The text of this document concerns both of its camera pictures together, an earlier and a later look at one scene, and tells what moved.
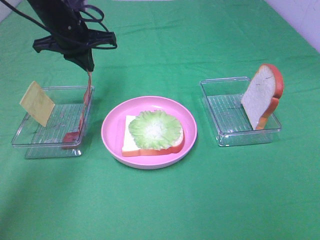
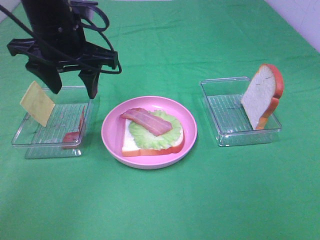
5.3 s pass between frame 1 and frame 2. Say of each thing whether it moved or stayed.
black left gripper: moved
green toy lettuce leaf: stayed
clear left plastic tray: stayed
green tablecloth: stayed
